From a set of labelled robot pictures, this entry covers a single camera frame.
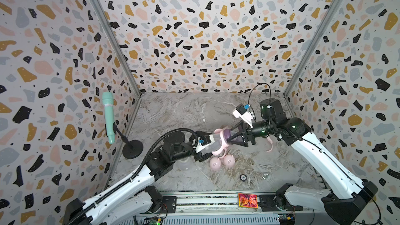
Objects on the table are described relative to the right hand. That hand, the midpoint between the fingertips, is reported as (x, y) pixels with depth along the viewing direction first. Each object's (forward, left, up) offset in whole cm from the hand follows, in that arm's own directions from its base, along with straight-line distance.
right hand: (231, 137), depth 62 cm
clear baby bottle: (-4, +6, +1) cm, 7 cm away
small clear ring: (-5, -20, -30) cm, 36 cm away
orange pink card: (-16, -10, -31) cm, 36 cm away
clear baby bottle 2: (-1, +22, -29) cm, 37 cm away
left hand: (+1, +6, -5) cm, 8 cm away
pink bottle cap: (0, +6, -27) cm, 28 cm away
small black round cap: (-5, -9, -32) cm, 34 cm away
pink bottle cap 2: (+2, -1, -27) cm, 27 cm away
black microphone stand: (+5, +52, -24) cm, 57 cm away
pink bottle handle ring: (-3, +3, 0) cm, 5 cm away
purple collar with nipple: (0, +2, +3) cm, 4 cm away
